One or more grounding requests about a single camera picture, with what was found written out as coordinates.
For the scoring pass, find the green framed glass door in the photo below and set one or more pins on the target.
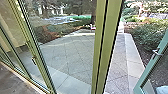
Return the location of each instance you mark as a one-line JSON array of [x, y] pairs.
[[106, 43]]

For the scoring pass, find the concrete curb strip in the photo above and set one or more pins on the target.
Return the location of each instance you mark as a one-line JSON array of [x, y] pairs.
[[133, 60]]

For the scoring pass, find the green shrub hedge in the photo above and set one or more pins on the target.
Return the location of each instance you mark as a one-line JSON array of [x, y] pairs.
[[146, 35]]

